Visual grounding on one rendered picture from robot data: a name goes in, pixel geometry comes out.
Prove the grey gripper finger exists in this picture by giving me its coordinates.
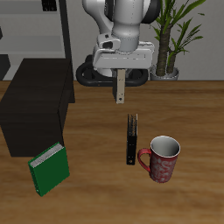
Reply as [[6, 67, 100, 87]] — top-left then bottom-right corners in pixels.
[[112, 68, 127, 105]]

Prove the green book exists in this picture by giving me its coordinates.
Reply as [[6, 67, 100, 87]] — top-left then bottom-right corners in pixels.
[[27, 141, 71, 198]]

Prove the dark brown desk caddy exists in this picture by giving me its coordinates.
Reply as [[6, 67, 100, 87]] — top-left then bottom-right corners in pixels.
[[0, 57, 74, 158]]

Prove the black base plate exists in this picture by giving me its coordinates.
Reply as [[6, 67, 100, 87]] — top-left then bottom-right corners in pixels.
[[75, 54, 150, 88]]

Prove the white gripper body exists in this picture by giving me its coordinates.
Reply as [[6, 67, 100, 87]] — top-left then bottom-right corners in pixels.
[[92, 41, 156, 71]]

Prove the red patterned mug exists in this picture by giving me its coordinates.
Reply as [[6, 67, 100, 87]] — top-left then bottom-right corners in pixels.
[[136, 135, 182, 184]]

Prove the green pot plant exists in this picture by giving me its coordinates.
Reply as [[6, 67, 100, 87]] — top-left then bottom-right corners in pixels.
[[148, 0, 207, 82]]

